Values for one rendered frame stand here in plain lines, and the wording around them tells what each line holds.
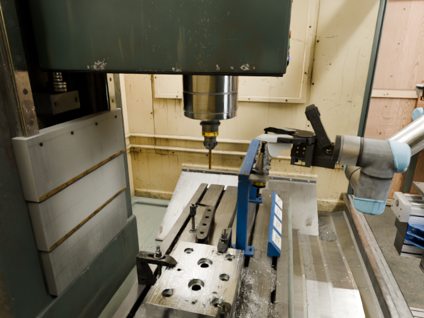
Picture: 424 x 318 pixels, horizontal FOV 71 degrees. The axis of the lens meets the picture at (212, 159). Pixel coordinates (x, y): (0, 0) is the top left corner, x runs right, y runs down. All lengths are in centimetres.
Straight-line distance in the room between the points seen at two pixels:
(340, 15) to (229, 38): 120
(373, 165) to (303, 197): 113
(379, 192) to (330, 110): 110
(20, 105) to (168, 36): 41
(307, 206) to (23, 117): 150
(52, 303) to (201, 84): 83
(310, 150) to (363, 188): 16
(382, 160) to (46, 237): 92
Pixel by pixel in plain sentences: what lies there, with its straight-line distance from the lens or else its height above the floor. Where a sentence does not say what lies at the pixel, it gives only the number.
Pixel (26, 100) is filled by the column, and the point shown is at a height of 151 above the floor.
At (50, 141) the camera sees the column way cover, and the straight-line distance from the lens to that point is 96.
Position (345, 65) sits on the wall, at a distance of 187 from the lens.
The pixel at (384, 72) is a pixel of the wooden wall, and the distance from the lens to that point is 357.
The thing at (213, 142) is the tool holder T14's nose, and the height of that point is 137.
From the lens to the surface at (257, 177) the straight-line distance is 106.
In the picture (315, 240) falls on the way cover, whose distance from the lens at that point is 170.
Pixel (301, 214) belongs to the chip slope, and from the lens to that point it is 184.
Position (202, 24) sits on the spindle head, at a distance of 75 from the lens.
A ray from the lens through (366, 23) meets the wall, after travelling 189.
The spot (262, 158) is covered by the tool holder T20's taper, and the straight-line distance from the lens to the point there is 108.
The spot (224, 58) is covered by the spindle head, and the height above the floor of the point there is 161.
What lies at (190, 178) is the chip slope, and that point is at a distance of 203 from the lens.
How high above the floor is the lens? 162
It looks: 19 degrees down
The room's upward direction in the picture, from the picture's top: straight up
